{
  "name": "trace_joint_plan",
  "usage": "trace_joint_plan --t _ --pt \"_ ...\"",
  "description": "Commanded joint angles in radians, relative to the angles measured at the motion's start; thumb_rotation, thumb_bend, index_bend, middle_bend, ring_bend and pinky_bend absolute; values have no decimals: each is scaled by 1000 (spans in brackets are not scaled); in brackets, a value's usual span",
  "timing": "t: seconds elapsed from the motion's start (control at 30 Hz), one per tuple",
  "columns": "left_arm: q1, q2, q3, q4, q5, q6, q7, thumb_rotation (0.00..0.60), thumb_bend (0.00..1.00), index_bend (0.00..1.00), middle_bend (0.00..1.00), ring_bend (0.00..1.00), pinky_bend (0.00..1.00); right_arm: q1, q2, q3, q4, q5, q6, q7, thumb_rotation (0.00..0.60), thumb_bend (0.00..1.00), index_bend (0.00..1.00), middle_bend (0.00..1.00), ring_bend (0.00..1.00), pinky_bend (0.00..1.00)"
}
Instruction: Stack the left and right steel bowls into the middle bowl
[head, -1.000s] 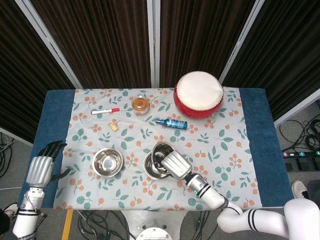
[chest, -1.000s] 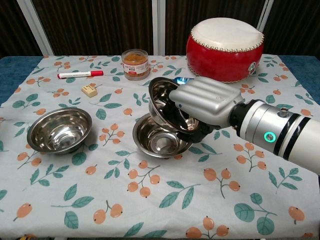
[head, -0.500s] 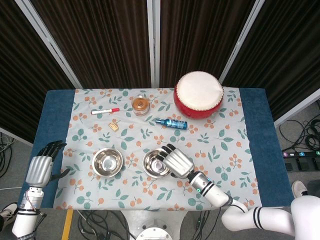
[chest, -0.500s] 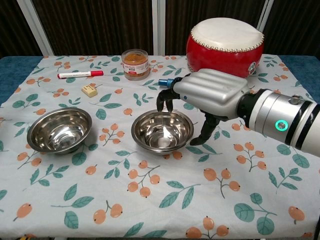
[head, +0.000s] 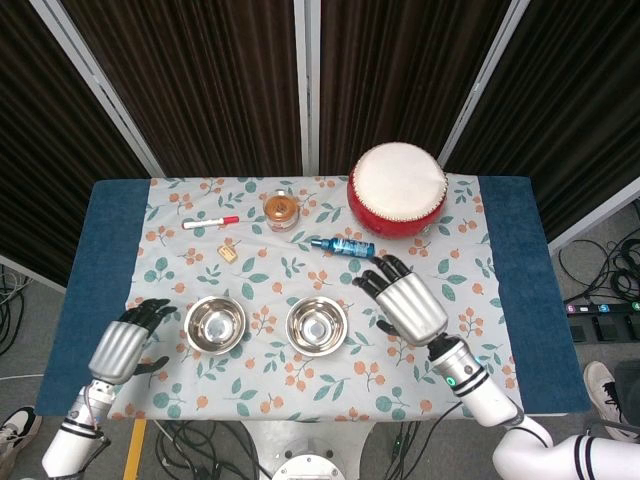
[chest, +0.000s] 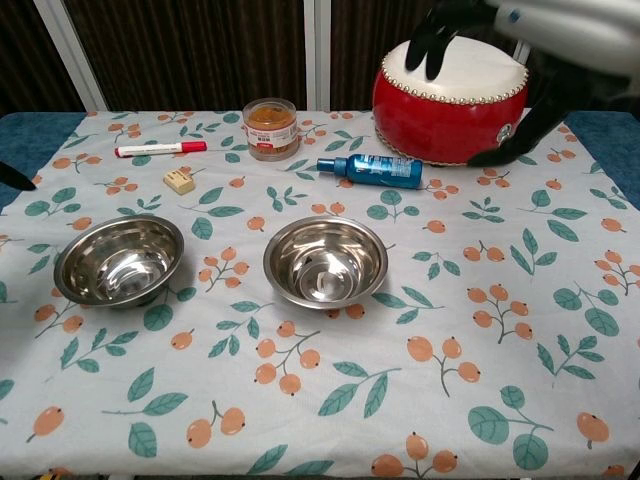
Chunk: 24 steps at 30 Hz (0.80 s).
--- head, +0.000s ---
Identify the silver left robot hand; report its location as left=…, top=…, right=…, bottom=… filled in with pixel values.
left=88, top=298, right=177, bottom=385

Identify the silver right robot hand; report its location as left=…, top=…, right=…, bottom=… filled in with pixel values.
left=353, top=254, right=449, bottom=347

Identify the steel bowl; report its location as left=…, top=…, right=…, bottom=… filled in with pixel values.
left=183, top=295, right=248, bottom=356
left=285, top=297, right=350, bottom=358

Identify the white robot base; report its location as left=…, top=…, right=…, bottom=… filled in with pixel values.
left=239, top=419, right=376, bottom=480

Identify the floral tablecloth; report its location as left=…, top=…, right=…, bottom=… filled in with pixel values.
left=106, top=175, right=526, bottom=422

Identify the blue spray bottle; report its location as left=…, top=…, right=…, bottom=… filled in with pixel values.
left=309, top=236, right=376, bottom=261

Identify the yellow floor tape strip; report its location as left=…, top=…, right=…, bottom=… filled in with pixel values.
left=122, top=418, right=149, bottom=480

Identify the blue table cover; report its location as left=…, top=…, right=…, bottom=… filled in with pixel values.
left=35, top=177, right=591, bottom=419

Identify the white sneaker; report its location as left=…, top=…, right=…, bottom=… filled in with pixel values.
left=583, top=360, right=632, bottom=441
left=0, top=406, right=44, bottom=467

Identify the red drum with white skin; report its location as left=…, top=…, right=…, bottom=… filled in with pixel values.
left=346, top=142, right=449, bottom=237

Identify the white marker with red cap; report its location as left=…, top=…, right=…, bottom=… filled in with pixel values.
left=182, top=215, right=240, bottom=231

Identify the clear jar with orange contents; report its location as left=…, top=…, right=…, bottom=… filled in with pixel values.
left=263, top=188, right=301, bottom=233

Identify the brown pleated partition screen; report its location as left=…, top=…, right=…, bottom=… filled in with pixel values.
left=29, top=0, right=309, bottom=179
left=0, top=0, right=166, bottom=289
left=304, top=0, right=531, bottom=176
left=437, top=0, right=640, bottom=256

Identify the grey floor cable tangle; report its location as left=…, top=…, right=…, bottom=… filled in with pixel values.
left=0, top=264, right=37, bottom=346

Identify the black floor cable tangle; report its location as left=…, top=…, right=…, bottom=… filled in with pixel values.
left=555, top=199, right=640, bottom=304
left=149, top=419, right=274, bottom=480

